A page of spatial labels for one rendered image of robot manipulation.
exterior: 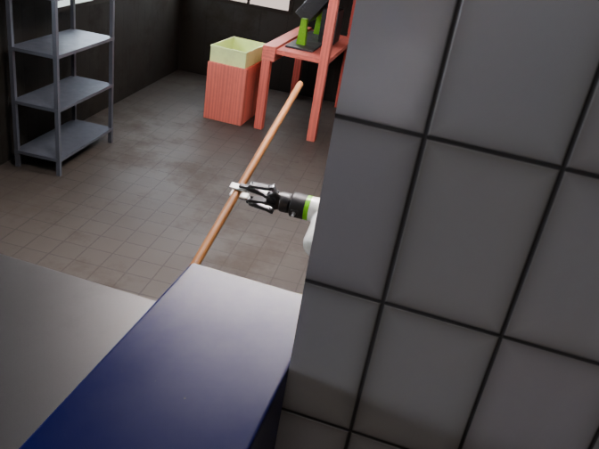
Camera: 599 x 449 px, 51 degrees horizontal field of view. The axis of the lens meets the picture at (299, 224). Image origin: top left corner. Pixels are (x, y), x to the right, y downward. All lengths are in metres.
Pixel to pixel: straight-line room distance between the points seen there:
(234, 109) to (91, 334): 7.15
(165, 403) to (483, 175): 0.32
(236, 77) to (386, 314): 7.20
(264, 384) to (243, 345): 0.06
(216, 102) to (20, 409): 7.32
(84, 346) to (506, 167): 0.45
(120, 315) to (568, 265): 0.47
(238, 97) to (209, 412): 7.26
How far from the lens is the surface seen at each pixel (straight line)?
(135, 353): 0.61
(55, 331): 0.72
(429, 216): 0.50
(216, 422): 0.55
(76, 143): 6.46
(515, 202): 0.49
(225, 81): 7.76
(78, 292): 0.78
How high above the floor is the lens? 2.54
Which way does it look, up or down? 27 degrees down
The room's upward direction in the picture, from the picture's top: 10 degrees clockwise
